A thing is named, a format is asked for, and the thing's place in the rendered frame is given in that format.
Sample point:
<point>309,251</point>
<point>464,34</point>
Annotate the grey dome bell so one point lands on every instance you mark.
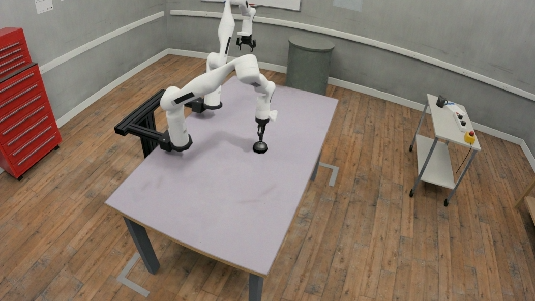
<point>260,147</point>

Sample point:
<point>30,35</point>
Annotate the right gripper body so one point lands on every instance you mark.
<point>261,122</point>

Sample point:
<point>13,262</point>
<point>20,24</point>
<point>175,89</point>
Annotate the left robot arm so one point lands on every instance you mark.
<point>226,27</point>

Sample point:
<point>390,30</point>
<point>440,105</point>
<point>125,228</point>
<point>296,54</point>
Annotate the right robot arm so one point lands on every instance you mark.
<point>247,72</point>

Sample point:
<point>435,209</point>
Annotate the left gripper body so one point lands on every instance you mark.
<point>246,38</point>

